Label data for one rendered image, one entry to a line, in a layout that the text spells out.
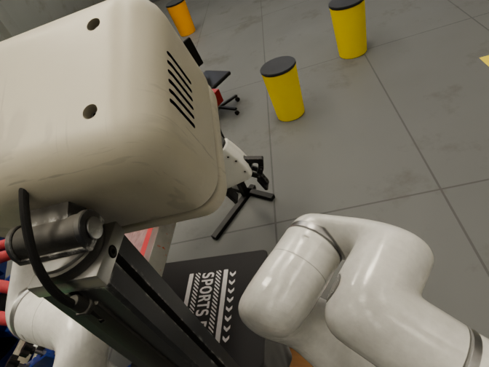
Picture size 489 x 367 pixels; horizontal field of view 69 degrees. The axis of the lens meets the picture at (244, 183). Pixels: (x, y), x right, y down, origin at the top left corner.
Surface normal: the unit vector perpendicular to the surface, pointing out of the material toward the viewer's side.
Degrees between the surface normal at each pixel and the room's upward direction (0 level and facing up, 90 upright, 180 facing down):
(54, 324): 29
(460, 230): 0
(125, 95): 34
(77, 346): 57
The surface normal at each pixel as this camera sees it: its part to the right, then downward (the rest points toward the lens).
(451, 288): -0.32, -0.70
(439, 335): 0.10, -0.59
